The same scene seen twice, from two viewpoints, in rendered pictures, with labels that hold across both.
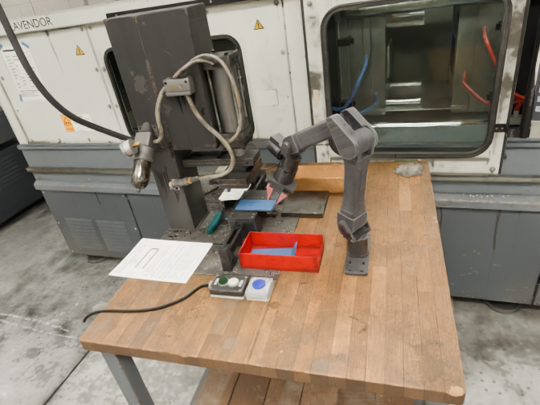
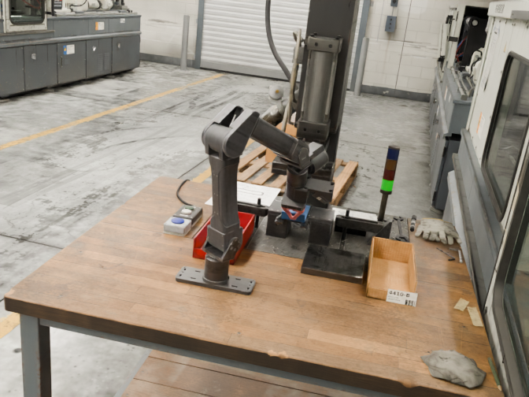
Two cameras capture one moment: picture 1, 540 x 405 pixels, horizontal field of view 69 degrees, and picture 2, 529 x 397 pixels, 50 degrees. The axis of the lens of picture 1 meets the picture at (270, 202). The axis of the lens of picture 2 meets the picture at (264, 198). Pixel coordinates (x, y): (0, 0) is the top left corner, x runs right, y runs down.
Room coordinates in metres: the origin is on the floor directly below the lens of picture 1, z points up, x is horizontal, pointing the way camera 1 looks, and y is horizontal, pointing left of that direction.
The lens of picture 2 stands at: (0.84, -1.56, 1.62)
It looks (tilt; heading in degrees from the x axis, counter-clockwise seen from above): 20 degrees down; 80
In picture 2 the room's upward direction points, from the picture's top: 6 degrees clockwise
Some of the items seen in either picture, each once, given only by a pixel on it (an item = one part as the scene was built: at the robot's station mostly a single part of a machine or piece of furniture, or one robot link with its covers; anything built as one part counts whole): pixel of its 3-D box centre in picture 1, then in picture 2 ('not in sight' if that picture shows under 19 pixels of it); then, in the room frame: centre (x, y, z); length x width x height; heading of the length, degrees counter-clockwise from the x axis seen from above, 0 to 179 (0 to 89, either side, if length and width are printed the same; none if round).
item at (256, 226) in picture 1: (251, 214); (300, 224); (1.26, 0.08, 0.94); 0.20 x 0.10 x 0.07; 160
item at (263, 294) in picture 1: (260, 292); (177, 230); (0.87, 0.07, 0.90); 0.07 x 0.07 x 0.06; 70
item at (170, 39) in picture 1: (187, 80); (327, 58); (1.30, 0.20, 1.44); 0.17 x 0.13 x 0.42; 70
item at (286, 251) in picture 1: (272, 252); not in sight; (1.03, 0.02, 0.92); 0.15 x 0.07 x 0.03; 77
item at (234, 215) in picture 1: (249, 204); (301, 211); (1.26, 0.08, 0.98); 0.20 x 0.10 x 0.01; 160
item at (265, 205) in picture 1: (256, 202); (296, 209); (1.23, 0.05, 1.00); 0.15 x 0.07 x 0.03; 70
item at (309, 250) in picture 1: (281, 251); (225, 234); (1.01, -0.01, 0.93); 0.25 x 0.12 x 0.06; 70
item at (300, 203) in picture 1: (305, 203); (334, 263); (1.32, -0.14, 0.91); 0.17 x 0.16 x 0.02; 160
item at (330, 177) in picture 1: (317, 179); (392, 270); (1.46, -0.21, 0.93); 0.25 x 0.13 x 0.08; 70
